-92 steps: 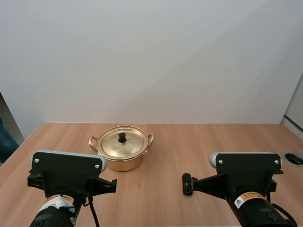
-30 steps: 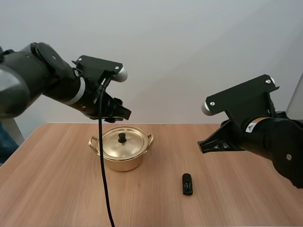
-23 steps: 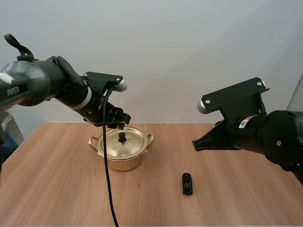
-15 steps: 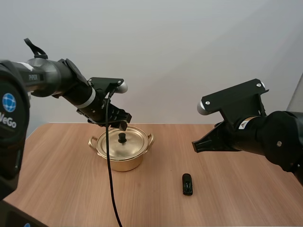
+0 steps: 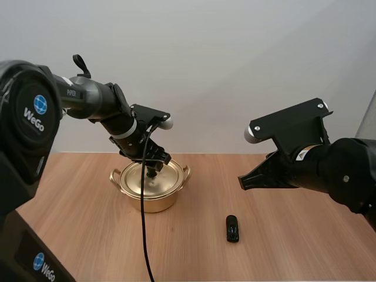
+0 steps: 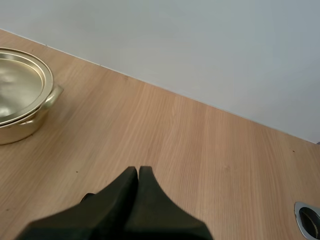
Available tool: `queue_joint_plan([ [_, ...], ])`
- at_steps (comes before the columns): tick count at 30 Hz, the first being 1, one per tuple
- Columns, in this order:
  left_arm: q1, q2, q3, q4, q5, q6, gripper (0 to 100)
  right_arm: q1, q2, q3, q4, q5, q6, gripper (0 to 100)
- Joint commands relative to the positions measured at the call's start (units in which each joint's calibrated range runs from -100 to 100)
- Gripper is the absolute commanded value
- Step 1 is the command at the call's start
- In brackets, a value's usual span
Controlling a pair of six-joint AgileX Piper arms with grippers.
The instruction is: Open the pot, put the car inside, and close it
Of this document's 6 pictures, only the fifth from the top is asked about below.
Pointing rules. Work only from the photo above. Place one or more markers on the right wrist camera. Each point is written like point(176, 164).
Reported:
point(289, 123)

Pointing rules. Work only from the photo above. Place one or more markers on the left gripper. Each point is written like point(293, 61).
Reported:
point(132, 145)

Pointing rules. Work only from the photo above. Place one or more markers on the gold lid with black knob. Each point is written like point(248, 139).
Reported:
point(138, 185)

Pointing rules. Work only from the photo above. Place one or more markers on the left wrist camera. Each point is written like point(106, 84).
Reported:
point(148, 112)

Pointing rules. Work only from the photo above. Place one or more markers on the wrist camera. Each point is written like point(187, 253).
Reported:
point(148, 112)
point(289, 123)

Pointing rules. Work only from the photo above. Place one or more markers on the small grey toy car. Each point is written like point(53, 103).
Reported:
point(232, 229)

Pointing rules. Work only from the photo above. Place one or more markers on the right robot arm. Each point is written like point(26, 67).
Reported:
point(340, 173)

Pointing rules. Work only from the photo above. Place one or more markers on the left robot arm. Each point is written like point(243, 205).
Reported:
point(32, 123)

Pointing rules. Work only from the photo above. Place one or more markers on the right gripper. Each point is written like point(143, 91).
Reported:
point(288, 173)

